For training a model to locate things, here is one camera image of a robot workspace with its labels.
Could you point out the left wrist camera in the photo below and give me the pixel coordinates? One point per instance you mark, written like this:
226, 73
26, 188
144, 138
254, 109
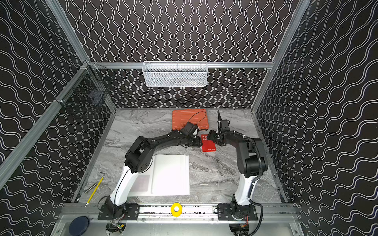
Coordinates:
190, 129

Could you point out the orange plastic tool case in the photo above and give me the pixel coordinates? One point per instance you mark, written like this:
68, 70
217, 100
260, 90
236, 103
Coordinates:
195, 116

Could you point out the red card top row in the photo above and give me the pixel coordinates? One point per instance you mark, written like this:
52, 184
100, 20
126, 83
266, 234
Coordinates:
207, 145

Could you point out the black wire mesh basket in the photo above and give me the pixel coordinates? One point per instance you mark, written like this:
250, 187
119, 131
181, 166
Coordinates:
90, 95

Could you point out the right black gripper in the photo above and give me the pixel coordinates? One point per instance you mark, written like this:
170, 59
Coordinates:
210, 136

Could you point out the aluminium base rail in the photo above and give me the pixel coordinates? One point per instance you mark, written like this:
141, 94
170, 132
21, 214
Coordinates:
161, 213

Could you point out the yellow pencil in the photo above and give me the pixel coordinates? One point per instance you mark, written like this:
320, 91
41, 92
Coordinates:
94, 191

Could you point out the white photo album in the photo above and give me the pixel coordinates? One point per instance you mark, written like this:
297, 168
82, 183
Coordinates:
170, 176

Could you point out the white wire mesh basket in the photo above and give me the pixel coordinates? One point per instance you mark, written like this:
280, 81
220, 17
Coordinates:
175, 73

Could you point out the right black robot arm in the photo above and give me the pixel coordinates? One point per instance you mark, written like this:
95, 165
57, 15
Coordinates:
251, 165

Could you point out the yellow tape roll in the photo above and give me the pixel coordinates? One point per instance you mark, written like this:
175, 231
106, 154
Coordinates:
176, 209

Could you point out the dark blue round disc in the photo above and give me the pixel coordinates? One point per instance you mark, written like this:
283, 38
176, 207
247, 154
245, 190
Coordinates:
79, 226

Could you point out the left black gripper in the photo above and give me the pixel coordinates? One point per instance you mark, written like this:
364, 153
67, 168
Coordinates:
196, 141

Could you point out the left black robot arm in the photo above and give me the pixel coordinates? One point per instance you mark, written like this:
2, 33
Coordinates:
140, 155

